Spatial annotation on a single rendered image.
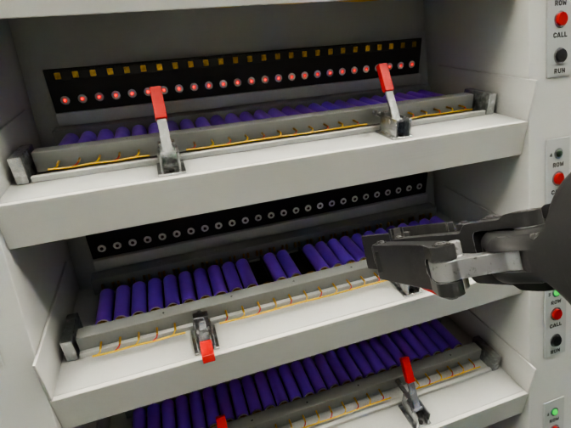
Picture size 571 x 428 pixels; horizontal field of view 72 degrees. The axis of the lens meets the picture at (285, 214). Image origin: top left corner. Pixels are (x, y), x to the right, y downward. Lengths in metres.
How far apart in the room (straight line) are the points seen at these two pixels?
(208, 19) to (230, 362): 0.46
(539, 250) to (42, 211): 0.39
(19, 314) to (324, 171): 0.34
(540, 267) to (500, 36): 0.48
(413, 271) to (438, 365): 0.48
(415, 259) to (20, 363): 0.38
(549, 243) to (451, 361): 0.54
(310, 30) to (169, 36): 0.21
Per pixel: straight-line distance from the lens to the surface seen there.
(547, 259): 0.19
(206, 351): 0.41
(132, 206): 0.42
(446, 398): 0.69
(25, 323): 0.46
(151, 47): 0.62
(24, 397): 0.50
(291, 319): 0.50
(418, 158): 0.50
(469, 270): 0.20
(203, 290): 0.53
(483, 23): 0.66
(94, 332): 0.51
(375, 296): 0.53
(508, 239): 0.20
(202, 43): 0.62
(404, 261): 0.24
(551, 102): 0.63
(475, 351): 0.74
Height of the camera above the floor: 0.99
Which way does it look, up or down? 12 degrees down
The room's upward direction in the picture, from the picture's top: 8 degrees counter-clockwise
